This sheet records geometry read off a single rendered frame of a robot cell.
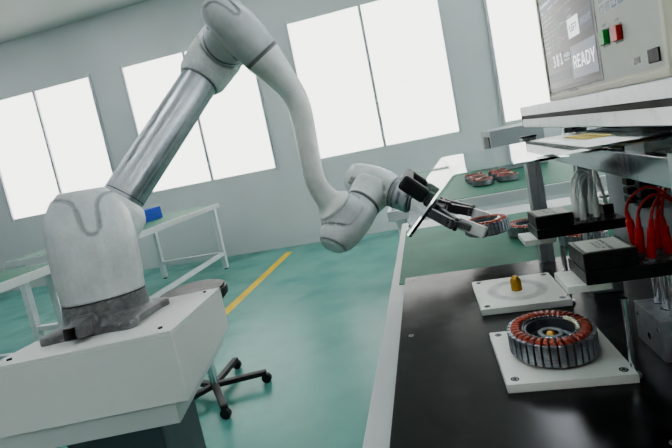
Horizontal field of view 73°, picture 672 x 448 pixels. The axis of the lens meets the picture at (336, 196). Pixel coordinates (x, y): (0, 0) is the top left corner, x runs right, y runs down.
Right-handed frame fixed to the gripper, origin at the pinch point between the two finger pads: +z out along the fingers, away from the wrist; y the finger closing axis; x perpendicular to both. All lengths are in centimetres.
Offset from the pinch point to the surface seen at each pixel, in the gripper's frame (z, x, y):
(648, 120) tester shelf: 22, 35, 59
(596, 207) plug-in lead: 21.5, 18.2, 25.3
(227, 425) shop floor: -80, -131, -7
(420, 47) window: -192, 44, -384
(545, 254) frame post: 15.8, 1.0, 8.5
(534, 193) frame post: 9.6, 13.7, 9.6
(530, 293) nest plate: 16.7, 0.7, 30.9
